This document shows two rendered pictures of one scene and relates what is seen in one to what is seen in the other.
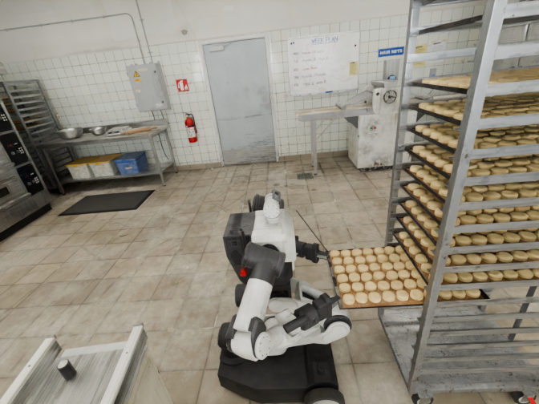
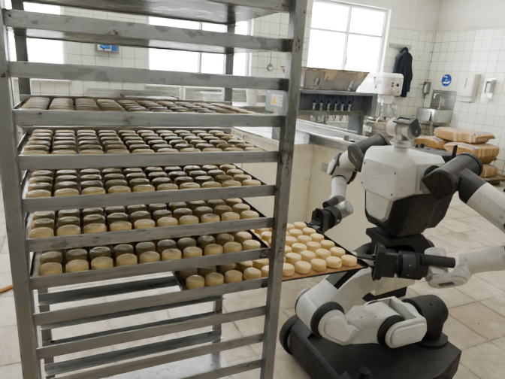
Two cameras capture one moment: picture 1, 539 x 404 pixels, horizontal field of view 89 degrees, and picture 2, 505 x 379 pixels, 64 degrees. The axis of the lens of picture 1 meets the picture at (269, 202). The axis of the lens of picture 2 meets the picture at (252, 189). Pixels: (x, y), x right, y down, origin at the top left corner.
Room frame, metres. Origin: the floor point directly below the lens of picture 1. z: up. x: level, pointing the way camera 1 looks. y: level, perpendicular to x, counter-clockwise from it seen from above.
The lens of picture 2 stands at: (2.05, -1.19, 1.25)
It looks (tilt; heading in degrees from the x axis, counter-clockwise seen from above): 16 degrees down; 151
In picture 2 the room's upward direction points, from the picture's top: 4 degrees clockwise
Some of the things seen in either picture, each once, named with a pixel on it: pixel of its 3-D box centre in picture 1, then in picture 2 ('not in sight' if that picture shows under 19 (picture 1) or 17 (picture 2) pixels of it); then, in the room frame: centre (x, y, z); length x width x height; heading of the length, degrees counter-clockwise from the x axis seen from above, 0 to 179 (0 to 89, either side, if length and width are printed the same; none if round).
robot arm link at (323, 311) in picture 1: (316, 310); (324, 220); (0.81, -0.14, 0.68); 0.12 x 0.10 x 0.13; 115
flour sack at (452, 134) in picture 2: not in sight; (461, 134); (-1.53, 4.12, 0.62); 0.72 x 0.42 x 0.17; 2
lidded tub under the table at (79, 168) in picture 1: (86, 167); not in sight; (4.75, 3.15, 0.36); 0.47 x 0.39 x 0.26; 174
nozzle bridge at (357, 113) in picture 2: not in sight; (320, 114); (-0.24, 0.60, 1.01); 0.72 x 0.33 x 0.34; 91
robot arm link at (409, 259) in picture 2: (307, 251); (393, 263); (1.22, -0.18, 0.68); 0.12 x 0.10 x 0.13; 55
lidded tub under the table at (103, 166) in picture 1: (107, 165); not in sight; (4.72, 2.75, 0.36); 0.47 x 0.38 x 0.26; 176
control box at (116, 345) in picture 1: (106, 361); not in sight; (0.63, 0.62, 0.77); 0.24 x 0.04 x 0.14; 91
